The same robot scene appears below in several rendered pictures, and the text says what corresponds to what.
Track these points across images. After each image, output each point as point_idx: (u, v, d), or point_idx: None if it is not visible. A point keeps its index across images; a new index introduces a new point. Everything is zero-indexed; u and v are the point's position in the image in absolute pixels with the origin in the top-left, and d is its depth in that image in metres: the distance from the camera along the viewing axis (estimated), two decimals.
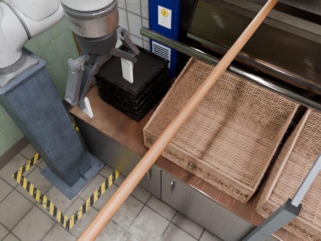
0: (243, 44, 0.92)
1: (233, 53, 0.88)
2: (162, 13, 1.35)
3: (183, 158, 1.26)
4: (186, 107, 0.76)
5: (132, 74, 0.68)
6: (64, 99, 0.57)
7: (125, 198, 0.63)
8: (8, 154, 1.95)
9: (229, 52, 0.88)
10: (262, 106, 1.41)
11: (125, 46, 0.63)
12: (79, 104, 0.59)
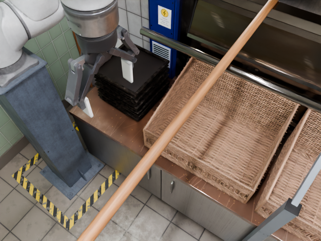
0: (243, 44, 0.92)
1: (233, 53, 0.88)
2: (162, 13, 1.35)
3: (183, 158, 1.26)
4: (186, 107, 0.76)
5: (132, 74, 0.68)
6: (64, 99, 0.57)
7: (125, 198, 0.63)
8: (8, 154, 1.95)
9: (229, 52, 0.88)
10: (262, 106, 1.41)
11: (125, 46, 0.63)
12: (79, 104, 0.59)
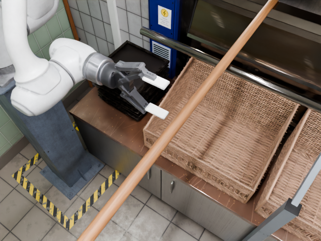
0: (243, 44, 0.92)
1: (233, 53, 0.88)
2: (162, 13, 1.35)
3: (183, 158, 1.26)
4: (186, 107, 0.76)
5: (154, 84, 0.73)
6: None
7: (125, 198, 0.63)
8: (8, 154, 1.95)
9: (229, 52, 0.88)
10: (262, 106, 1.41)
11: (139, 65, 0.75)
12: (149, 112, 0.87)
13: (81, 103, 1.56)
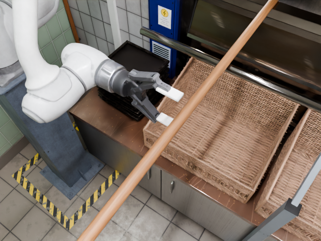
0: (243, 44, 0.92)
1: (233, 53, 0.88)
2: (162, 13, 1.35)
3: (183, 158, 1.26)
4: (186, 107, 0.76)
5: (167, 95, 0.71)
6: None
7: (125, 198, 0.63)
8: (8, 154, 1.95)
9: (229, 52, 0.88)
10: (262, 106, 1.41)
11: (153, 75, 0.74)
12: (160, 121, 0.85)
13: (81, 103, 1.56)
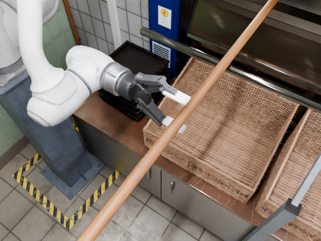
0: (243, 44, 0.92)
1: (233, 53, 0.88)
2: (162, 13, 1.35)
3: (183, 158, 1.26)
4: (186, 107, 0.76)
5: (175, 99, 0.71)
6: None
7: (125, 198, 0.63)
8: (8, 154, 1.95)
9: (229, 52, 0.88)
10: (262, 106, 1.41)
11: (159, 79, 0.73)
12: (165, 125, 0.85)
13: None
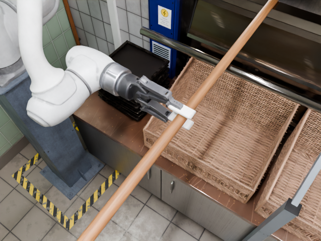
0: (243, 44, 0.92)
1: (233, 53, 0.88)
2: (162, 13, 1.35)
3: (183, 158, 1.26)
4: None
5: (180, 113, 0.73)
6: None
7: (125, 198, 0.63)
8: (8, 154, 1.95)
9: (229, 52, 0.88)
10: (262, 106, 1.41)
11: (164, 91, 0.75)
12: (171, 120, 0.80)
13: None
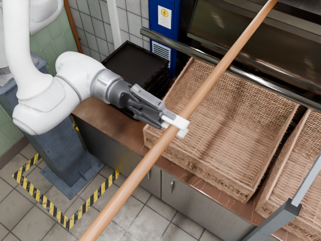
0: (239, 50, 0.90)
1: (229, 60, 0.86)
2: (162, 13, 1.35)
3: (183, 158, 1.26)
4: (179, 116, 0.74)
5: (174, 124, 0.71)
6: None
7: (115, 213, 0.60)
8: (8, 154, 1.95)
9: (224, 58, 0.86)
10: (262, 106, 1.41)
11: (157, 100, 0.73)
12: (165, 128, 0.77)
13: (81, 103, 1.56)
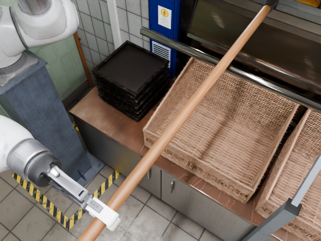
0: (194, 109, 0.76)
1: (179, 123, 0.73)
2: (162, 13, 1.35)
3: (183, 158, 1.26)
4: (108, 205, 0.60)
5: (99, 218, 0.58)
6: None
7: None
8: None
9: (174, 122, 0.73)
10: (262, 106, 1.41)
11: (80, 186, 0.60)
12: None
13: (81, 103, 1.56)
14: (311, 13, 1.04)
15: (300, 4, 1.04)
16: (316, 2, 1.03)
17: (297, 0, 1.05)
